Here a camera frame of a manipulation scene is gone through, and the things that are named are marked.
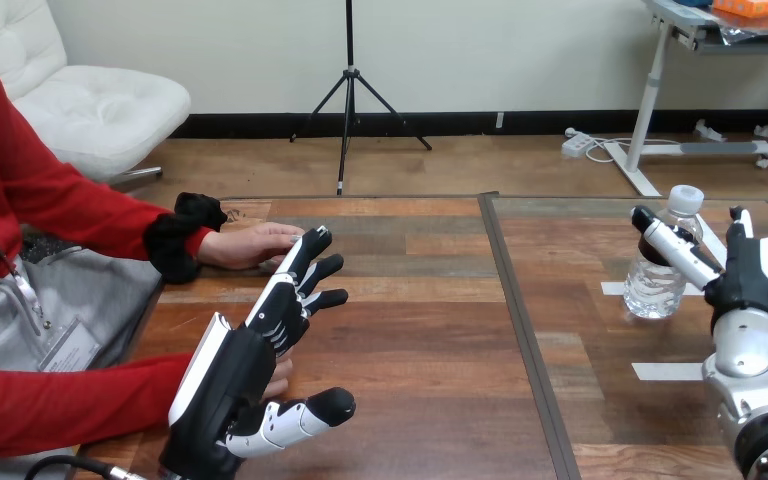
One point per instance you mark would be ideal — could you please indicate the person's hand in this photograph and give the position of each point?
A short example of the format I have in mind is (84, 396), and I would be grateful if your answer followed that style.
(281, 378)
(245, 246)

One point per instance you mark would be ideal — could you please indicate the foil sheet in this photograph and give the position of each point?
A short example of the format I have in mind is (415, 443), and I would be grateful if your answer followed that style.
(765, 30)

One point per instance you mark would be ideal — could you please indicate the white cushioned chair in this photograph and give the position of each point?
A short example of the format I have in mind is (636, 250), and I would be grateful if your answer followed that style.
(106, 112)

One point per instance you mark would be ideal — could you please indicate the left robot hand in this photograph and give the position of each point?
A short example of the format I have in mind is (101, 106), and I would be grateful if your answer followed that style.
(225, 384)

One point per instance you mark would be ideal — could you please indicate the white desk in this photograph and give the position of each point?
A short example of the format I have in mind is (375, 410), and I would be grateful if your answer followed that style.
(649, 93)

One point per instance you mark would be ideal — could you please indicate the orange thing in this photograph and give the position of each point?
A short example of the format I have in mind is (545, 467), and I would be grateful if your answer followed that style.
(752, 6)

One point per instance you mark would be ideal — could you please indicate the clear water bottle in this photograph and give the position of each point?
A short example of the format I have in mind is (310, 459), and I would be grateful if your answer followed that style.
(652, 291)

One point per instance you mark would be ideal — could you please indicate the person's forearm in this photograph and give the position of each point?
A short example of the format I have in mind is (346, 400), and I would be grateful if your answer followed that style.
(72, 404)
(112, 225)

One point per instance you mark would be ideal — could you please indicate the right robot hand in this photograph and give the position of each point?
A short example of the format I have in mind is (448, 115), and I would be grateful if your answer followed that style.
(752, 278)

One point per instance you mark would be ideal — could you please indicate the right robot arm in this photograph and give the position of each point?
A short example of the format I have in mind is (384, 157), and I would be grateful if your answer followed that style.
(748, 348)

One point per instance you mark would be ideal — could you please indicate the white power strip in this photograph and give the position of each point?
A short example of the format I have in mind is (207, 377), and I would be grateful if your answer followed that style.
(576, 144)

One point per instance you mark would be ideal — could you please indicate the black tripod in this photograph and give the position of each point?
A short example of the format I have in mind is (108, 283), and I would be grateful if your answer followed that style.
(349, 86)

